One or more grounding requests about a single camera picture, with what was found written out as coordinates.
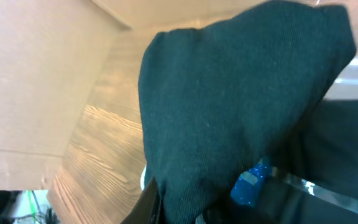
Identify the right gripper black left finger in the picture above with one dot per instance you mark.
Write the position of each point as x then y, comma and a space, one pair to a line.
148, 209

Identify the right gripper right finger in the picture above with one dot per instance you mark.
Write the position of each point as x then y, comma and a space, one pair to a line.
279, 203

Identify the blue sequin garment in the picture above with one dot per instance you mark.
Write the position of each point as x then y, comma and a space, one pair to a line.
249, 184

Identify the large black garment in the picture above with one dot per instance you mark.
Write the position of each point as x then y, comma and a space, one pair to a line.
324, 148

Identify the small black garment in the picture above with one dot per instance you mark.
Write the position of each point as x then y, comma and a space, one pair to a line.
214, 101

